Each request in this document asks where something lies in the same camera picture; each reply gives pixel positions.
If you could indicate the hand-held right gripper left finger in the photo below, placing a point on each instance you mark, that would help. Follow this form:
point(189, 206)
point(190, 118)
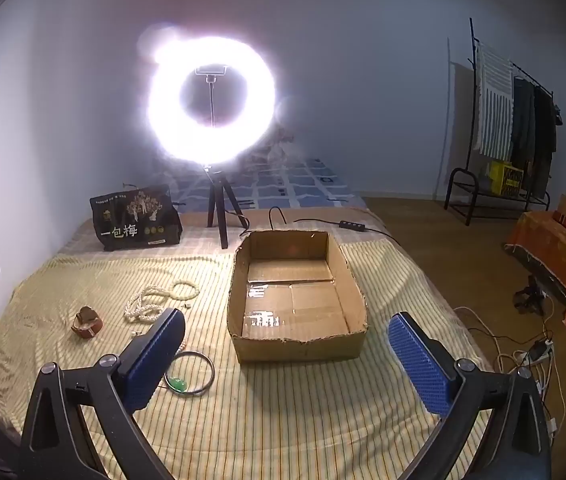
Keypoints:
point(145, 365)

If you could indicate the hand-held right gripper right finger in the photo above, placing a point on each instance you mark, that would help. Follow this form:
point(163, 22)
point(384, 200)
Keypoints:
point(420, 360)

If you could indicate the thin dark bangle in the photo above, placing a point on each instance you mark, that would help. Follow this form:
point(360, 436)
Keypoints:
point(211, 370)

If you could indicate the white power strip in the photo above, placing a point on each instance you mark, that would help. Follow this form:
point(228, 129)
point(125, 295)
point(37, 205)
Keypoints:
point(540, 350)

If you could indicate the dark object on floor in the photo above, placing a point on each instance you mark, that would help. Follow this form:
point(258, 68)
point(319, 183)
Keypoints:
point(530, 295)

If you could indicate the beige plaid bed sheet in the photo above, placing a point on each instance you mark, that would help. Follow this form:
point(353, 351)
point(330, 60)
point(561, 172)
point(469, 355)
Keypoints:
point(198, 240)

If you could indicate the yellow striped cloth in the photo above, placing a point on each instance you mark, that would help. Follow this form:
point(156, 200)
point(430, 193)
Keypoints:
point(273, 420)

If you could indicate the black printed snack bag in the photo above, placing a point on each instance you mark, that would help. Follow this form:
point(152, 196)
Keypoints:
point(133, 220)

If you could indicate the black tabletop tripod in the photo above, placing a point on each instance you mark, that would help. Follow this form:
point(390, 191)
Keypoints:
point(222, 220)

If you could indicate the yellow plastic crate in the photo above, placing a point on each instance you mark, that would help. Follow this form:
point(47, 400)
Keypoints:
point(505, 177)

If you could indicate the blue patterned quilt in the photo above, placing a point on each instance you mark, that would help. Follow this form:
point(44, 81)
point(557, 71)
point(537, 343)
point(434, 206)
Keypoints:
point(293, 185)

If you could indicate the black hanging garment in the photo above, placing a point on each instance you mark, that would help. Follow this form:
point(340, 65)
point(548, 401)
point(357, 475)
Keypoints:
point(545, 135)

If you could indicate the striped white towel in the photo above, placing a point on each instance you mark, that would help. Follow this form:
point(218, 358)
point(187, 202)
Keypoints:
point(494, 105)

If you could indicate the phone clamp holder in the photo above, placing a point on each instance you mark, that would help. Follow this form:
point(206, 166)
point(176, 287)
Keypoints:
point(211, 70)

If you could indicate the black metal clothes rack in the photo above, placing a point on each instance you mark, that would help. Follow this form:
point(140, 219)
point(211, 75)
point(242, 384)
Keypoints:
point(472, 35)

